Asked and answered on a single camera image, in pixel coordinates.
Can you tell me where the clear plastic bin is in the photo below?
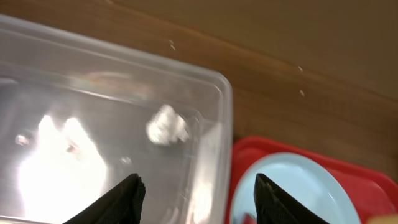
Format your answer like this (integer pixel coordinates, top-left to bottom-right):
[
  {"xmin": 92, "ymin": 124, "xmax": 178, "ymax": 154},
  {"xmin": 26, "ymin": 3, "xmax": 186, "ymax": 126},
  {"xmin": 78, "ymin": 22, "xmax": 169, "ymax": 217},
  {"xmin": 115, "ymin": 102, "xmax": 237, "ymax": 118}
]
[{"xmin": 1, "ymin": 15, "xmax": 233, "ymax": 223}]

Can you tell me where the light blue plate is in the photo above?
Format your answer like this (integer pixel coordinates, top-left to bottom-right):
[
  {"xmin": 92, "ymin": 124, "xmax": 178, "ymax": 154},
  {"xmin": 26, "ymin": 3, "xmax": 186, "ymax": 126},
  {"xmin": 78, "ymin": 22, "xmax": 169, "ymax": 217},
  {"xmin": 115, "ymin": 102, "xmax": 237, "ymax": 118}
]
[{"xmin": 227, "ymin": 152, "xmax": 361, "ymax": 224}]

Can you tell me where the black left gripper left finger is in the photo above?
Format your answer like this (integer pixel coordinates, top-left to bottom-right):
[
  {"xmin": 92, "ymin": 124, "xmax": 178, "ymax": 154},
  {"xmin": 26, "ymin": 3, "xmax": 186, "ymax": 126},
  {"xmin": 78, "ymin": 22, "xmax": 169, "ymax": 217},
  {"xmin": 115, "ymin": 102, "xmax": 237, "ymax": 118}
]
[{"xmin": 65, "ymin": 174, "xmax": 146, "ymax": 224}]

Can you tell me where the red plastic tray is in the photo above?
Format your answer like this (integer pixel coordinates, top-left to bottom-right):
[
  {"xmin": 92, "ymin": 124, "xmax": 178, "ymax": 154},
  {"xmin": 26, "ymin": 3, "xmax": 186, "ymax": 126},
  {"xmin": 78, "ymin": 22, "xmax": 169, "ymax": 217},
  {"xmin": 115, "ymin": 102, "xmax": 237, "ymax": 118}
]
[{"xmin": 225, "ymin": 137, "xmax": 397, "ymax": 223}]

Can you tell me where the red snack wrapper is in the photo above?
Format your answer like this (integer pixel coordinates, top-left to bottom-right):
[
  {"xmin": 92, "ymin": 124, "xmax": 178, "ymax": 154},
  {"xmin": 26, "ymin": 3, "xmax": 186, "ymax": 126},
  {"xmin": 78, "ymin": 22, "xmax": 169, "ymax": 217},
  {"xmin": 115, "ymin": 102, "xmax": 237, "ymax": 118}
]
[{"xmin": 241, "ymin": 213, "xmax": 257, "ymax": 224}]

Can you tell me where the white paper tissue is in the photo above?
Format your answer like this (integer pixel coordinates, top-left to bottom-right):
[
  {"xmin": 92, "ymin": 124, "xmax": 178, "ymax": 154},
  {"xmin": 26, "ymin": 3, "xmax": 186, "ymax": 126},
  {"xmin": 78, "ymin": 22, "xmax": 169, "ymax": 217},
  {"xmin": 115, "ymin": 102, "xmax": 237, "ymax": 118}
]
[{"xmin": 146, "ymin": 105, "xmax": 189, "ymax": 146}]

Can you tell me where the yellow plastic cup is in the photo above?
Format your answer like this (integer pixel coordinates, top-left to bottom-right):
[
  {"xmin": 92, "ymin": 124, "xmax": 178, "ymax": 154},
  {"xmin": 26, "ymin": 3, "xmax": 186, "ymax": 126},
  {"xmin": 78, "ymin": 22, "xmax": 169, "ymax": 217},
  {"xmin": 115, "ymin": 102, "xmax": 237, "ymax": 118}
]
[{"xmin": 367, "ymin": 214, "xmax": 398, "ymax": 224}]

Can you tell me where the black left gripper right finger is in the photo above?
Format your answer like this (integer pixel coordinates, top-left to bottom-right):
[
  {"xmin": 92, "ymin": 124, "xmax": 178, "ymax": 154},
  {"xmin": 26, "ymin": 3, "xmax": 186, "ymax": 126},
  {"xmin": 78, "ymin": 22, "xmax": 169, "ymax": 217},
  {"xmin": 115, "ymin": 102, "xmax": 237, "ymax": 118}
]
[{"xmin": 254, "ymin": 173, "xmax": 328, "ymax": 224}]

